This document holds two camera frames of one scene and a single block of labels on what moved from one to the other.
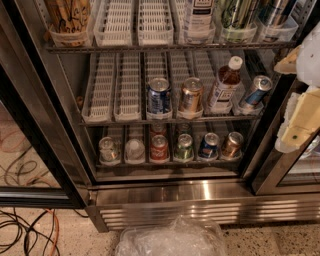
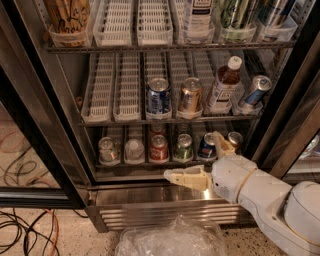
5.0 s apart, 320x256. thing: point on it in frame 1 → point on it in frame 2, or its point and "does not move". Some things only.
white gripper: (310, 61) → (231, 178)
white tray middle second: (127, 87) does not move
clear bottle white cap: (135, 152) does not move
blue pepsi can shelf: (158, 99) does not move
